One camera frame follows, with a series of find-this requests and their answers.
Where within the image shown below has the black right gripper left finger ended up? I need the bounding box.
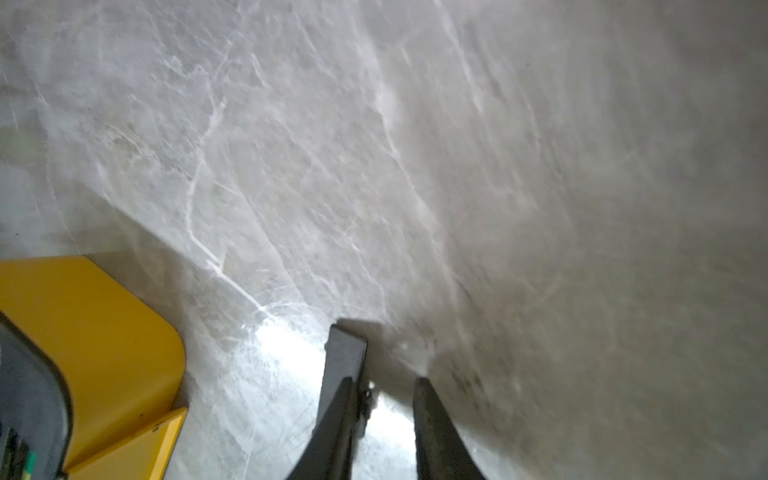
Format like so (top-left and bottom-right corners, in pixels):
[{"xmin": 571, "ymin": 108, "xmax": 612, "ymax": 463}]
[{"xmin": 288, "ymin": 377, "xmax": 358, "ymax": 480}]

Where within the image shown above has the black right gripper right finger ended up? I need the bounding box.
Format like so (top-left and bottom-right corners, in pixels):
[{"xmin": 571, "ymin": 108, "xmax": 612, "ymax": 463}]
[{"xmin": 413, "ymin": 377, "xmax": 484, "ymax": 480}]

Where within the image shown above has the black battery cover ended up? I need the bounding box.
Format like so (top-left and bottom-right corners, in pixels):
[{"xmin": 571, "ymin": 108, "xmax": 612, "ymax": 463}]
[{"xmin": 316, "ymin": 323, "xmax": 373, "ymax": 438}]

